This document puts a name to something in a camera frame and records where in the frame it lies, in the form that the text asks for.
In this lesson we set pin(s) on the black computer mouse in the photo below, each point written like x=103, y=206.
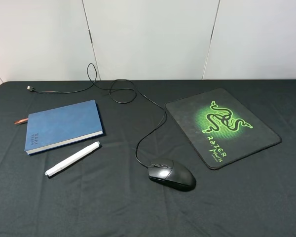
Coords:
x=172, y=174

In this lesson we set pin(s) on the white pen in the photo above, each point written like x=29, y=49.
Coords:
x=72, y=159

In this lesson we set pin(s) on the black green Razer mouse pad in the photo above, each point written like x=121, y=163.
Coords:
x=220, y=128

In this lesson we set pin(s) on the blue hardcover notebook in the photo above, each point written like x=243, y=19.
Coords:
x=61, y=126

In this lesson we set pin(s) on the black tablecloth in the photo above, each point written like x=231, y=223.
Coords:
x=109, y=193

